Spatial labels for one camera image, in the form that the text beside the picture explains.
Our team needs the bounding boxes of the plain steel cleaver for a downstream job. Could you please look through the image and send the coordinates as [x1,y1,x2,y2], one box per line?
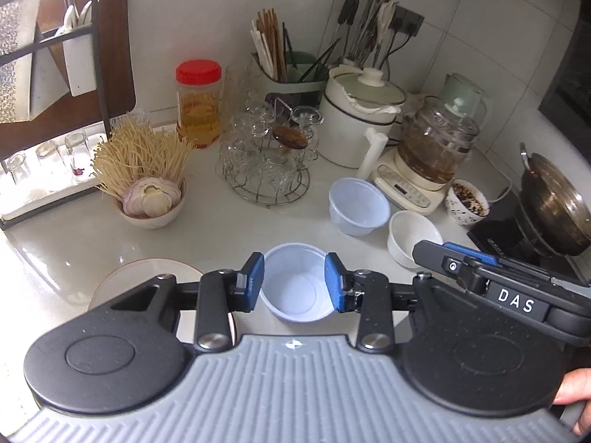
[29,48,64,119]

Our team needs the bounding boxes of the set of clear glass cups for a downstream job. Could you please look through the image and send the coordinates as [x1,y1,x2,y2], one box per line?
[217,97,320,190]

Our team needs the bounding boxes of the brown cutting board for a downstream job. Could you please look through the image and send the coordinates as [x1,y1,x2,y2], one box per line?
[0,0,138,160]

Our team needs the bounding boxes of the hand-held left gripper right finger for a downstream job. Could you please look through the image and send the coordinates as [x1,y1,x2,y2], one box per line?
[324,253,490,351]

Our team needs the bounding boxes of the white cutlery holder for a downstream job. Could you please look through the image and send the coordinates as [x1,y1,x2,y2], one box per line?
[62,2,99,98]

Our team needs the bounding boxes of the green and white chopstick holder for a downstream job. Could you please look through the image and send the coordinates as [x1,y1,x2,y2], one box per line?
[252,51,329,108]

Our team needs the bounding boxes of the white ceramic bowl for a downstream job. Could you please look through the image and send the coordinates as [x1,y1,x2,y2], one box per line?
[388,210,444,269]

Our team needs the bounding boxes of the white kettle heating base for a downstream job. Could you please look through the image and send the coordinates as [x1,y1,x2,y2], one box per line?
[371,148,456,216]

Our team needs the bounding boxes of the hammered steel cleaver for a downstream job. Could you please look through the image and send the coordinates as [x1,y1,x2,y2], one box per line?
[0,0,42,125]

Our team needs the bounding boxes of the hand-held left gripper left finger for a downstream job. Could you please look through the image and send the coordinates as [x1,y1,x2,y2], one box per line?
[88,253,265,352]

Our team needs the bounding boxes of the white scissors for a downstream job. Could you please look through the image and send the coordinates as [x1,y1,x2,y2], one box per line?
[376,0,398,42]

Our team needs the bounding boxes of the person's right hand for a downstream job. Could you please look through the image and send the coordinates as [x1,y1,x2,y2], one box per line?
[551,367,591,435]

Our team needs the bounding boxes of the glass kettle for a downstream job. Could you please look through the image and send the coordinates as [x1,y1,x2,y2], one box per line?
[397,97,481,186]

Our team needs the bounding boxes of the black knife rack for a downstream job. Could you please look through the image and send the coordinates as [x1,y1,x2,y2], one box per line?
[0,0,115,231]

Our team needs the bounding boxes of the white rack tray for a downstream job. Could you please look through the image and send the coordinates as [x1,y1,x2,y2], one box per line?
[0,131,114,230]

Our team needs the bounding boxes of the steel wok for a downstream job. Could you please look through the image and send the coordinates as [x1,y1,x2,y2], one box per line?
[519,142,591,257]

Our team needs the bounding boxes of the black power strip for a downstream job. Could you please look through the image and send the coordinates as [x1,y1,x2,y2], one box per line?
[392,4,426,38]

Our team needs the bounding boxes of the patterned bowl with tea leaves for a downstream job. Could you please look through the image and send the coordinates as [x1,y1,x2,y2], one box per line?
[445,178,491,227]

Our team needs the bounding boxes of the white bowl with garlic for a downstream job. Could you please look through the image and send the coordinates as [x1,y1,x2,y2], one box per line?
[113,178,187,230]

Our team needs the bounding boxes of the white electric pot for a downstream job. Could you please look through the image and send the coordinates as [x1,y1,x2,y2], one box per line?
[318,66,410,182]

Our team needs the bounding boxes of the pale blue plastic bowl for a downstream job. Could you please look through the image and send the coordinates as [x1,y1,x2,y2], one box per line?
[260,242,341,324]
[328,178,391,237]

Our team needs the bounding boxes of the hanging utensil rack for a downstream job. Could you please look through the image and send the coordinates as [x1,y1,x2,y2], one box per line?
[338,0,399,71]

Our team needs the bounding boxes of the clear glass tumbler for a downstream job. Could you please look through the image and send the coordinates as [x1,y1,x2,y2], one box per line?
[6,152,31,186]
[65,131,94,179]
[36,141,66,182]

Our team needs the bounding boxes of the plastic jar with red lid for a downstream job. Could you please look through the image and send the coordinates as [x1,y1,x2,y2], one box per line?
[175,59,224,149]

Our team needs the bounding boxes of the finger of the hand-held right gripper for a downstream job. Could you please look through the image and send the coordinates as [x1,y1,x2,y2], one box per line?
[442,242,509,267]
[412,240,488,293]

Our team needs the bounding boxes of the black induction cooktop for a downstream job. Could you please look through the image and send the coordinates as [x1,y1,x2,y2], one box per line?
[467,188,591,287]

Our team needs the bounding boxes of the round wire cup rack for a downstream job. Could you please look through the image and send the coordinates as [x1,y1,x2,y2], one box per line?
[221,166,311,205]

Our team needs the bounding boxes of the garlic bulb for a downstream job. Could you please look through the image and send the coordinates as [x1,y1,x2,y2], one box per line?
[122,176,184,218]

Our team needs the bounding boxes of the bundle of chopsticks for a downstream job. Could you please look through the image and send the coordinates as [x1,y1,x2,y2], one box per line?
[250,7,290,82]

